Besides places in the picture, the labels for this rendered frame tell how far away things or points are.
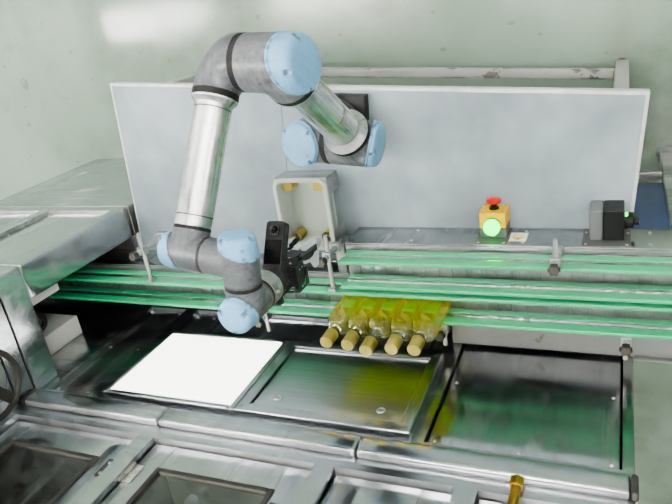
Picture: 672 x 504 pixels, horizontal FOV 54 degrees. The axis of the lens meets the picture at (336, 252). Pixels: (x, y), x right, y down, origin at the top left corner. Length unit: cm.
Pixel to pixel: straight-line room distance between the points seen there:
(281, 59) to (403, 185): 74
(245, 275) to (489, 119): 83
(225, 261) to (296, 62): 40
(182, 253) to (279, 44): 44
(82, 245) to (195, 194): 98
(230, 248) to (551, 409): 87
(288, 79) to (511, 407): 94
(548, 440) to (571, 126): 76
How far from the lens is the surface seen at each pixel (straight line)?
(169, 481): 167
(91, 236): 228
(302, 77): 129
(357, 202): 196
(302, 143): 168
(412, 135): 184
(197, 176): 133
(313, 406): 170
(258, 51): 130
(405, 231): 190
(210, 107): 135
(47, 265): 216
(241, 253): 124
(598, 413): 168
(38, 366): 217
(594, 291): 173
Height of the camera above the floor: 246
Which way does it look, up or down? 57 degrees down
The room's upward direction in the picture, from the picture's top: 138 degrees counter-clockwise
